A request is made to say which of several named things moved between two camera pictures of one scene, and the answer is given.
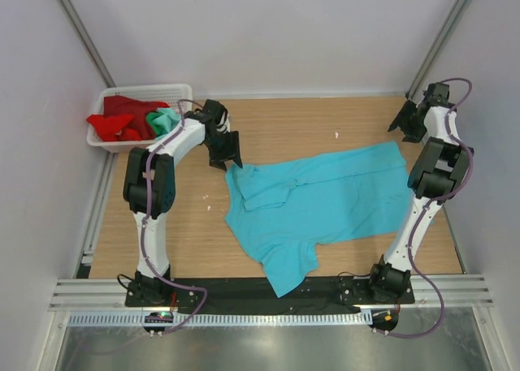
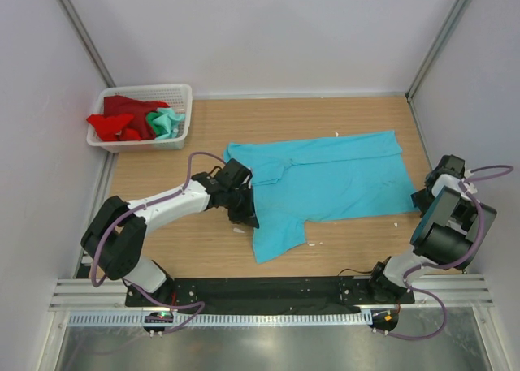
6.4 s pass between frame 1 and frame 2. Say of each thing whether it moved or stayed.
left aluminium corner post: stayed
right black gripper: moved
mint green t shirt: stayed
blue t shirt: moved
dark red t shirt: stayed
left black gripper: moved
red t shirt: stayed
